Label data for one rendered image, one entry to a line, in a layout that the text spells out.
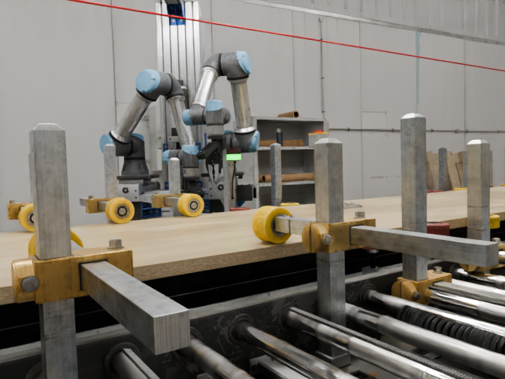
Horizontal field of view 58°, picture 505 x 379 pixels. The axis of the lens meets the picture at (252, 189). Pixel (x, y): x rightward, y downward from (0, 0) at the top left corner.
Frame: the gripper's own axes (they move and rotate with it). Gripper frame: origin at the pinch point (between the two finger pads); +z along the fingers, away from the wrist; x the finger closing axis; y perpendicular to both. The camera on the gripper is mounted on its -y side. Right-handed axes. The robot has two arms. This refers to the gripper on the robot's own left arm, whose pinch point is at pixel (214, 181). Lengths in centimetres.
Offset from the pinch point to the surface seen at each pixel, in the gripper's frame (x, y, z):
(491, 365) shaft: -122, -86, 20
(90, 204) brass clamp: 10, -56, 5
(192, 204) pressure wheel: -22.2, -37.2, 5.9
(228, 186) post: -9.4, -2.4, 2.1
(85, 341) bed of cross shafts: -77, -115, 15
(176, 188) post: -1.2, -24.5, 1.1
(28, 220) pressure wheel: -4, -85, 6
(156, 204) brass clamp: 1.1, -32.9, 6.5
